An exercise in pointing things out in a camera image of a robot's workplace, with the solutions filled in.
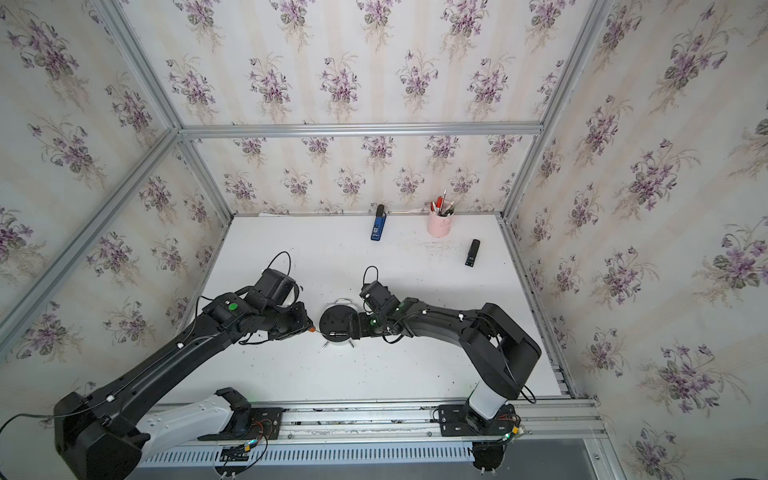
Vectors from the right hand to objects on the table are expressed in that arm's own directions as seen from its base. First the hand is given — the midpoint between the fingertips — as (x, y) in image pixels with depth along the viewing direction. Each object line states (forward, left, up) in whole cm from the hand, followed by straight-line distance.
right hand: (359, 330), depth 86 cm
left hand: (-4, +10, +11) cm, 15 cm away
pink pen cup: (+41, -27, +1) cm, 49 cm away
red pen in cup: (+48, -27, +6) cm, 55 cm away
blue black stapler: (+46, -4, -3) cm, 46 cm away
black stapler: (+28, -37, -2) cm, 47 cm away
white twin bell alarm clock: (+2, +6, +1) cm, 7 cm away
